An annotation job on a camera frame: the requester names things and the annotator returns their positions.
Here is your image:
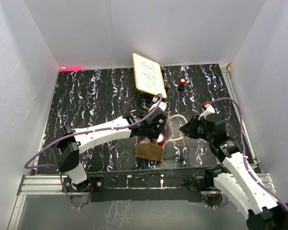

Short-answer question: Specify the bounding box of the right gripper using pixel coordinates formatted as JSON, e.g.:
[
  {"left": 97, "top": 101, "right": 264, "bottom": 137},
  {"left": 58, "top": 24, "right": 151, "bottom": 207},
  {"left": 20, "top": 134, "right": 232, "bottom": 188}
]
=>
[{"left": 180, "top": 115, "right": 214, "bottom": 142}]

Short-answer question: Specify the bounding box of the red cola can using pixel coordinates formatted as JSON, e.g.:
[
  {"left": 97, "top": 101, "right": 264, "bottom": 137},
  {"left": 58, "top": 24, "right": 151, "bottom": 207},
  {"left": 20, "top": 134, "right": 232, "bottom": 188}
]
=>
[
  {"left": 139, "top": 137, "right": 151, "bottom": 144},
  {"left": 151, "top": 133, "right": 165, "bottom": 147}
]

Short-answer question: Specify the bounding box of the red cola can front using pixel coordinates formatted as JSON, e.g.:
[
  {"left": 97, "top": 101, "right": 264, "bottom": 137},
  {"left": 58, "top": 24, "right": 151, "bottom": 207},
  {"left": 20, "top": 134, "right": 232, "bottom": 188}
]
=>
[{"left": 139, "top": 137, "right": 151, "bottom": 144}]

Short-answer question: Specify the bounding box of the canvas tote bag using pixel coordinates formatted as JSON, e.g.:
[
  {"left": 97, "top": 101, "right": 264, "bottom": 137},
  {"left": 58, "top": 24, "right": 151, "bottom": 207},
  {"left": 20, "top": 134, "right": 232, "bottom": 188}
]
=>
[{"left": 134, "top": 114, "right": 187, "bottom": 162}]

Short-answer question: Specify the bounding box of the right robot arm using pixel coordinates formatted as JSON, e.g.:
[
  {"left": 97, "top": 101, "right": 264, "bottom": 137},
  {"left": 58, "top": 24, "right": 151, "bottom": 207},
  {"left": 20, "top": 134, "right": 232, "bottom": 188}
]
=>
[{"left": 180, "top": 114, "right": 288, "bottom": 230}]

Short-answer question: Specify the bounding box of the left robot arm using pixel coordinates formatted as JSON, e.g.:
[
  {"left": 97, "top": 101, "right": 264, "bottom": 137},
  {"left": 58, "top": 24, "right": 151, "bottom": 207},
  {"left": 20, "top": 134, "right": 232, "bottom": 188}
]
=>
[{"left": 51, "top": 103, "right": 168, "bottom": 192}]

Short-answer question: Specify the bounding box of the red emergency button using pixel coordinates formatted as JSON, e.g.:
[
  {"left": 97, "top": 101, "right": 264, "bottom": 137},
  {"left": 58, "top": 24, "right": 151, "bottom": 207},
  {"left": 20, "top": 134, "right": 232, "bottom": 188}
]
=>
[{"left": 178, "top": 79, "right": 186, "bottom": 91}]

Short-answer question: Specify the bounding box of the pink tape strip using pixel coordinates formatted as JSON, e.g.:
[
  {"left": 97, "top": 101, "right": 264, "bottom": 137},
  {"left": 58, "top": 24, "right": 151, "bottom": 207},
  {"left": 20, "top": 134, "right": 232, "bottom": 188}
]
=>
[{"left": 60, "top": 67, "right": 83, "bottom": 72}]

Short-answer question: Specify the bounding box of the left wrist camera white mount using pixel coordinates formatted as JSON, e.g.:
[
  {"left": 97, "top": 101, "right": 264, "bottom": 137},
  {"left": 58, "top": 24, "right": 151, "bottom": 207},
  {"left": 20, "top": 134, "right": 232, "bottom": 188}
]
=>
[{"left": 148, "top": 96, "right": 167, "bottom": 112}]

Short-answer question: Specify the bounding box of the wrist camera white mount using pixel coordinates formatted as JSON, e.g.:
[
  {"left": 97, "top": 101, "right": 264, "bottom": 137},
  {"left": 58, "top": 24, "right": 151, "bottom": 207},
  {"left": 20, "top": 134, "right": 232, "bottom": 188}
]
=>
[
  {"left": 148, "top": 96, "right": 167, "bottom": 112},
  {"left": 198, "top": 102, "right": 216, "bottom": 120}
]

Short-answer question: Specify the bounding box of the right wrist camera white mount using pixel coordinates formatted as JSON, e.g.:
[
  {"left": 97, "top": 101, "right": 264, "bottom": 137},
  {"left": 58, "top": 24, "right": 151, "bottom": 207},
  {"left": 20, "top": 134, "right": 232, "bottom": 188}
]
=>
[{"left": 198, "top": 102, "right": 216, "bottom": 120}]

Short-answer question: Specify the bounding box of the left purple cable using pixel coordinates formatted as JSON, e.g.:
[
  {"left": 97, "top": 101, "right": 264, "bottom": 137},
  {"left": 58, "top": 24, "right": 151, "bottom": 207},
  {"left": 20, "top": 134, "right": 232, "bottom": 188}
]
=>
[{"left": 24, "top": 93, "right": 163, "bottom": 209}]

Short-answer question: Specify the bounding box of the purple cable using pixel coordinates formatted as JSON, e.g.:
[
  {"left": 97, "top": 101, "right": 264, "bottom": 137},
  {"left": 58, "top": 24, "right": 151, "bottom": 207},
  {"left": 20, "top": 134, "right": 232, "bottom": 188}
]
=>
[
  {"left": 24, "top": 93, "right": 163, "bottom": 209},
  {"left": 207, "top": 97, "right": 288, "bottom": 222}
]

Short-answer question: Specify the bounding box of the white board with wooden frame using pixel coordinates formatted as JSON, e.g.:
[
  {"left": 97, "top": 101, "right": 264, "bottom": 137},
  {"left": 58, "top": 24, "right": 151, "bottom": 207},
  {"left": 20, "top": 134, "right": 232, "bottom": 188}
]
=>
[{"left": 132, "top": 53, "right": 167, "bottom": 99}]

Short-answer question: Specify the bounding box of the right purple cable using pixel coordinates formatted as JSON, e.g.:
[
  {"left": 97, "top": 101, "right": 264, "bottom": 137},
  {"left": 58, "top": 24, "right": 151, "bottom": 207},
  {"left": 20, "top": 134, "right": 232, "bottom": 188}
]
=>
[{"left": 207, "top": 97, "right": 288, "bottom": 222}]

